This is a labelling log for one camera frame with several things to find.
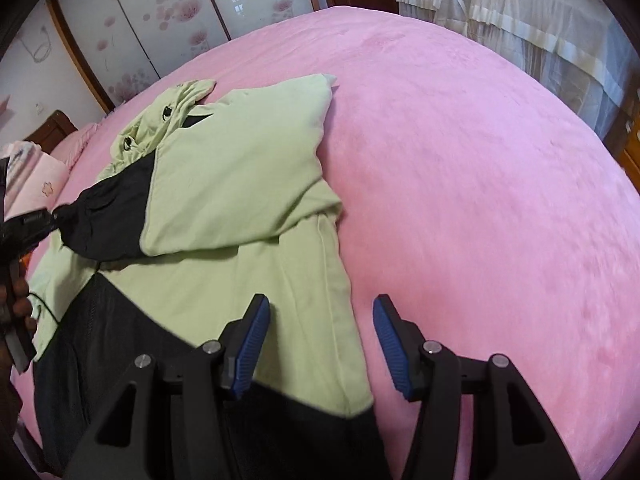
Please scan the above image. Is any wooden headboard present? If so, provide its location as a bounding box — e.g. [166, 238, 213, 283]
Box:
[26, 110, 77, 154]

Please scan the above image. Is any person's left hand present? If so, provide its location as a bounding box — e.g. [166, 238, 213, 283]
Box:
[0, 274, 39, 480]

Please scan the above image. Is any pink bed blanket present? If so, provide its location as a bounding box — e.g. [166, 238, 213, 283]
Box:
[29, 6, 639, 479]

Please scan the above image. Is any floral sliding wardrobe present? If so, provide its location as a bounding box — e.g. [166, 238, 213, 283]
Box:
[47, 0, 320, 112]

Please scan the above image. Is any green and black hooded jacket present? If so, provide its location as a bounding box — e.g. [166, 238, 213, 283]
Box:
[32, 74, 390, 479]

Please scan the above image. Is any wooden drawer cabinet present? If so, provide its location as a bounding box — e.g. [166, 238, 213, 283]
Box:
[603, 96, 640, 191]

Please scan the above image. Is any white lace-covered furniture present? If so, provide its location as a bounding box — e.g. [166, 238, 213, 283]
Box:
[396, 0, 639, 138]

